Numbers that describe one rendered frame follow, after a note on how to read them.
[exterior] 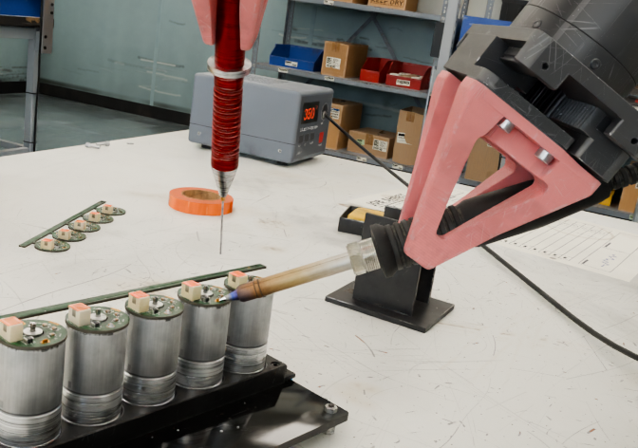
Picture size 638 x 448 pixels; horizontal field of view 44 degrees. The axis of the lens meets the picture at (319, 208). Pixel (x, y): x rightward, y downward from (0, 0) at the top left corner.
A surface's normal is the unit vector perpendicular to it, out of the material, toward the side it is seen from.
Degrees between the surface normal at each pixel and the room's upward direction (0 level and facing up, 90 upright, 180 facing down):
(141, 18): 90
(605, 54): 91
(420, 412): 0
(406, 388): 0
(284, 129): 90
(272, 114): 90
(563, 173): 108
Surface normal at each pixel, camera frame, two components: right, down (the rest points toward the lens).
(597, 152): 0.06, 0.25
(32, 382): 0.35, 0.28
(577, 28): -0.32, -0.05
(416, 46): -0.40, 0.17
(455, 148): -0.16, 0.51
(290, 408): 0.14, -0.96
